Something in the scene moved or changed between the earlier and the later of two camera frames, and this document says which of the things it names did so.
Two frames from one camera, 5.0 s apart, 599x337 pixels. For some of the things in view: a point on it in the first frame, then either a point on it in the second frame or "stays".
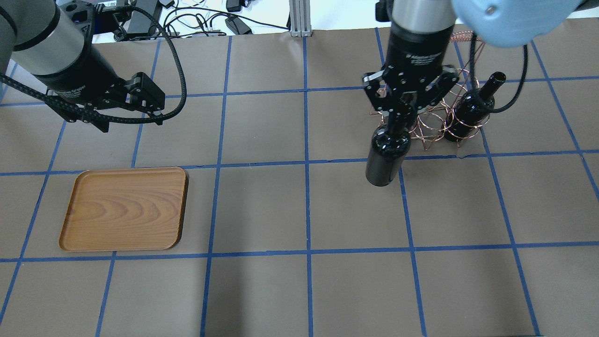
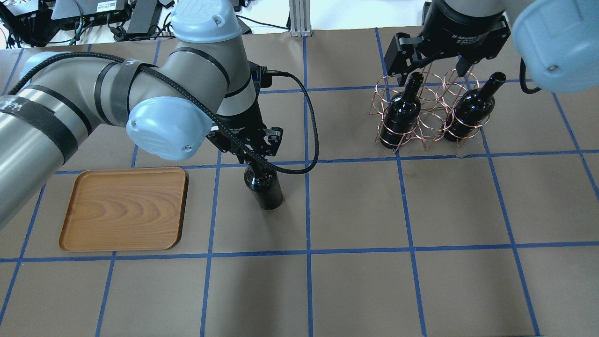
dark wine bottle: (388, 150) → (265, 184)
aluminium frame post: (300, 18) stays
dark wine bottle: (467, 112) stays
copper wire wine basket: (461, 113) stays
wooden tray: (125, 209) stays
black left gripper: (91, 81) → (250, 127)
